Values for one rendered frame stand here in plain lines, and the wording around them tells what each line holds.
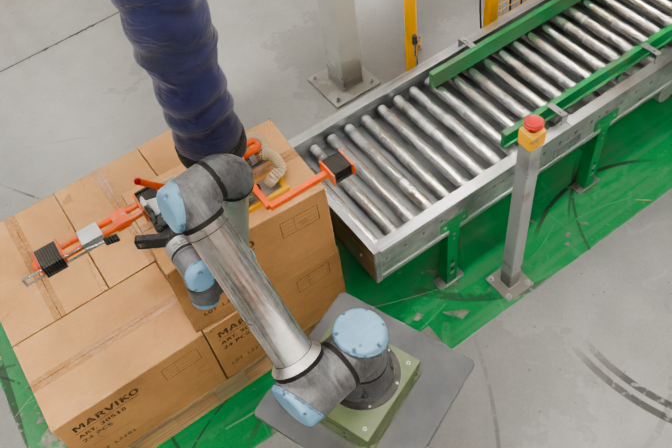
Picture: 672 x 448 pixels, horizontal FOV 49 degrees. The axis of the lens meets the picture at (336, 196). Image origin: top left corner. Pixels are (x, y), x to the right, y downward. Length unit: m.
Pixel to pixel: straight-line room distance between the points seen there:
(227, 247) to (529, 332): 1.77
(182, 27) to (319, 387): 0.98
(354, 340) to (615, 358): 1.56
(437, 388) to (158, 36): 1.30
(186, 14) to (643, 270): 2.35
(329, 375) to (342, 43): 2.30
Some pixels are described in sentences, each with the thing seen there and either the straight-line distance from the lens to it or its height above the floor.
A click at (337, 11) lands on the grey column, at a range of 3.80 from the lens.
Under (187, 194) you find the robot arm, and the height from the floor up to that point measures 1.56.
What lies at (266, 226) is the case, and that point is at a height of 0.92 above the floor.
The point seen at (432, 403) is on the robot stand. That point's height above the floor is 0.75.
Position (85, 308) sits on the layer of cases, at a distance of 2.99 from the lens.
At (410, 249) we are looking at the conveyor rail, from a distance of 2.91.
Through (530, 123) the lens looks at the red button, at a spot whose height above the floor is 1.04.
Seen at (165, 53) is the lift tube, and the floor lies 1.66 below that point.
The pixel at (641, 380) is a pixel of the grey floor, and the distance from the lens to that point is 3.29.
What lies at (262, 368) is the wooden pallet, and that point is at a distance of 3.24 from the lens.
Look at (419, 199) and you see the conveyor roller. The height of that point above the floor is 0.55.
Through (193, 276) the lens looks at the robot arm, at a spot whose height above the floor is 1.11.
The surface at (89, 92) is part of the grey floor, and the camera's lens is 4.62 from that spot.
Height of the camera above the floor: 2.91
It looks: 52 degrees down
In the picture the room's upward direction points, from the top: 10 degrees counter-clockwise
